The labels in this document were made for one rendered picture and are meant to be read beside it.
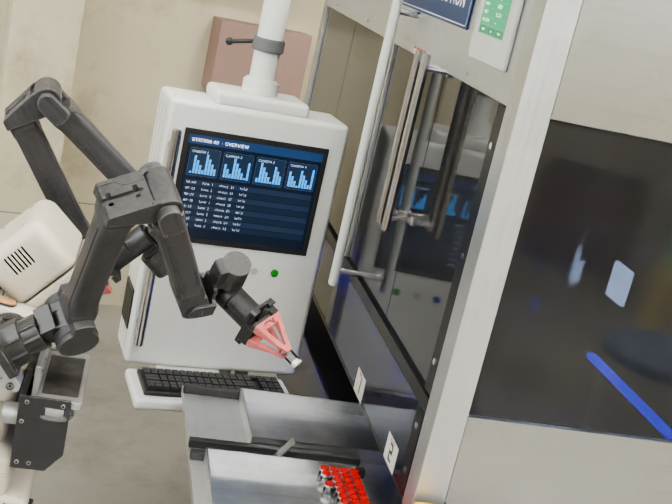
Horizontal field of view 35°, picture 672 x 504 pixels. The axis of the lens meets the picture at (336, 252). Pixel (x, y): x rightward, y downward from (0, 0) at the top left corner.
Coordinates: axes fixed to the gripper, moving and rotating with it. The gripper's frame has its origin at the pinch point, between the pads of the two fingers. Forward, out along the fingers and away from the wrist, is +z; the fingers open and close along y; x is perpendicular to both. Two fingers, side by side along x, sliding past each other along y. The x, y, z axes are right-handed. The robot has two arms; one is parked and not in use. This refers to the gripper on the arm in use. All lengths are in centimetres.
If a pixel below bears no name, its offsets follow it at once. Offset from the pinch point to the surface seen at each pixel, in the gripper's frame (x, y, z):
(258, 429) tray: -18, 49, 0
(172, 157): -43, 29, -65
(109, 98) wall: -194, 194, -201
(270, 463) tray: -5.7, 37.8, 9.5
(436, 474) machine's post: -7.2, 2.4, 37.3
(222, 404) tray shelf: -20, 56, -12
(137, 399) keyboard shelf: -14, 72, -30
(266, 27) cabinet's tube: -77, 5, -75
